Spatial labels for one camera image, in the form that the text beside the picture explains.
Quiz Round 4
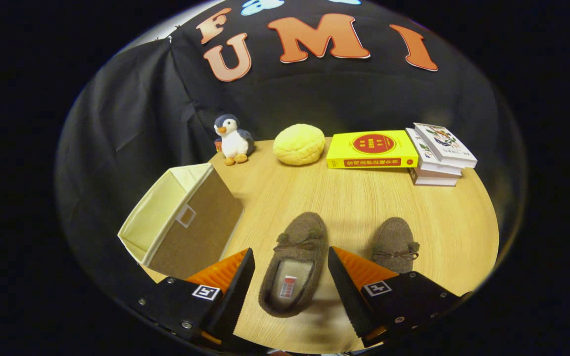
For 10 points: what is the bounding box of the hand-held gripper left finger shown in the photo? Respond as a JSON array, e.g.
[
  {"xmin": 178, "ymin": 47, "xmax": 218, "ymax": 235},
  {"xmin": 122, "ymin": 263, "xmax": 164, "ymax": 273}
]
[{"xmin": 131, "ymin": 247, "xmax": 256, "ymax": 349}]

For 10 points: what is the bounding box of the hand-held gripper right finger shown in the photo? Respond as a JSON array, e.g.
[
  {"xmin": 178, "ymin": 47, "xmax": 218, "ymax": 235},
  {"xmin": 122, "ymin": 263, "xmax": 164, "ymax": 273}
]
[{"xmin": 327, "ymin": 246, "xmax": 466, "ymax": 349}]

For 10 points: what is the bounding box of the brown fabric storage box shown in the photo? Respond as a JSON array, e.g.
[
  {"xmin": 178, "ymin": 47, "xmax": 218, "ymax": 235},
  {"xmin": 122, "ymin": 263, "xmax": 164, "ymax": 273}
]
[{"xmin": 118, "ymin": 163, "xmax": 244, "ymax": 279}]

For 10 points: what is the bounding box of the brown fuzzy shoe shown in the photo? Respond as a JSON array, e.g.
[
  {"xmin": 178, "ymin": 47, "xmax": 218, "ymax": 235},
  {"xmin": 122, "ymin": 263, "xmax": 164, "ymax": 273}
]
[
  {"xmin": 371, "ymin": 217, "xmax": 421, "ymax": 274},
  {"xmin": 258, "ymin": 212, "xmax": 329, "ymax": 318}
]

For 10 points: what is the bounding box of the brown-edged book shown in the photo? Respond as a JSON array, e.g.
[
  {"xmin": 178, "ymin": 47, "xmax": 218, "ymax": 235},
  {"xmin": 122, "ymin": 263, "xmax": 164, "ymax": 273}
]
[{"xmin": 409, "ymin": 167, "xmax": 460, "ymax": 187}]

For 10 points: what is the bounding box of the penguin plush toy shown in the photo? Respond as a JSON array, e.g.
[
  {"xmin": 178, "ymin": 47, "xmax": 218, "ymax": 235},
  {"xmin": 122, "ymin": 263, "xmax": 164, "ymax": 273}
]
[{"xmin": 213, "ymin": 114, "xmax": 256, "ymax": 166}]

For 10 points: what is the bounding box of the yellow book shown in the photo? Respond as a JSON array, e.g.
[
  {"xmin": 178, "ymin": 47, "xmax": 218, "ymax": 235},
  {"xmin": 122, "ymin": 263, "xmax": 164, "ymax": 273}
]
[{"xmin": 326, "ymin": 130, "xmax": 419, "ymax": 170}]

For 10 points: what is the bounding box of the yellow bread plush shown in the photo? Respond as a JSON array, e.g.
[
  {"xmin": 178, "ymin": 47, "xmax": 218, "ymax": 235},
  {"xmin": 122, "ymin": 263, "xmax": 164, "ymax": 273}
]
[{"xmin": 273, "ymin": 124, "xmax": 326, "ymax": 166}]

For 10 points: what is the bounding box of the white floral cover book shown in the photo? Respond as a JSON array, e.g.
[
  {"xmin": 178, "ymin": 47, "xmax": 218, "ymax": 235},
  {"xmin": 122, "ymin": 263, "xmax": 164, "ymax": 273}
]
[{"xmin": 413, "ymin": 123, "xmax": 478, "ymax": 169}]

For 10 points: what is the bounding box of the black backdrop cloth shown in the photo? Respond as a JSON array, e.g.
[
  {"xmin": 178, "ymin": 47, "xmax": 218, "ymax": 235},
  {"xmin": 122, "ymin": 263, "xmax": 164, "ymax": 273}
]
[{"xmin": 55, "ymin": 0, "xmax": 528, "ymax": 317}]

